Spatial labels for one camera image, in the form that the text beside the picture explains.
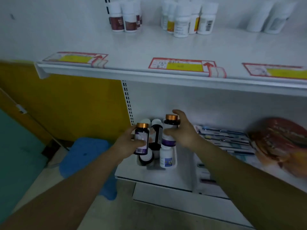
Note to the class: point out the person's left hand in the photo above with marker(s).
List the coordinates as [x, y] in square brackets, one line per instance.
[124, 146]

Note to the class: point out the person's right hand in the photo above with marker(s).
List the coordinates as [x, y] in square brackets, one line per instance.
[187, 135]

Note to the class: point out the person's left thumb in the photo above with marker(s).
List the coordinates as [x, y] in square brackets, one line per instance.
[141, 143]

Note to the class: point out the person's right thumb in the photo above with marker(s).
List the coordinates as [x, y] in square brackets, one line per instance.
[170, 132]

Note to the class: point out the dark bottle gold cap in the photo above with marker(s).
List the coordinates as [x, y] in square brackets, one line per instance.
[142, 134]
[170, 122]

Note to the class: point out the person's left forearm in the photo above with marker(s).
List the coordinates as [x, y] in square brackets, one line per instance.
[64, 189]

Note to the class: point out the person's right forearm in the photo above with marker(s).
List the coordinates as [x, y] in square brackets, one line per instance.
[247, 189]

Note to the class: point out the dark bottle white cap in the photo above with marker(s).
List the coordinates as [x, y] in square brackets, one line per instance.
[156, 134]
[146, 159]

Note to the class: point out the white bottle blue label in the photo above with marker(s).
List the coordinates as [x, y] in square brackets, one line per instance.
[166, 156]

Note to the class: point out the white bottom shelf board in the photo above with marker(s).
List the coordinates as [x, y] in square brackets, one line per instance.
[168, 176]

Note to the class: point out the slotted white shelf upright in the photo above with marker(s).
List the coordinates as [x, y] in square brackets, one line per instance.
[127, 102]

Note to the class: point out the row of toothbrush packs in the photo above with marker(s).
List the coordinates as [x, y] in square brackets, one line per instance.
[225, 141]

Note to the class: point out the blue plastic stool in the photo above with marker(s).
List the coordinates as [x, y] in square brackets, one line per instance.
[84, 155]

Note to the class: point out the red yellow shelf label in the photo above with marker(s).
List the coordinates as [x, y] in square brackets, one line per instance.
[76, 57]
[278, 70]
[184, 66]

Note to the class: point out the white shelf base panel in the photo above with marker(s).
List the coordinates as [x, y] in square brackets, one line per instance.
[187, 203]

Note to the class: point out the white metal shelf board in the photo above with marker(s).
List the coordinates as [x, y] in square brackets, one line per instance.
[153, 47]

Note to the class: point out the white bottle yellow label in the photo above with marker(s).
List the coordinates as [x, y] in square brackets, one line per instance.
[181, 23]
[171, 21]
[164, 16]
[206, 20]
[194, 21]

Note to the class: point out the orange red snack bag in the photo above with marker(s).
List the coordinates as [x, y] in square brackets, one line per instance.
[280, 143]

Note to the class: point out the white bottle maroon label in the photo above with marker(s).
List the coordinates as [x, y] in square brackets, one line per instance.
[130, 20]
[116, 19]
[139, 16]

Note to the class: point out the plain white bottle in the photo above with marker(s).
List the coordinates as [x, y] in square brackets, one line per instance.
[279, 19]

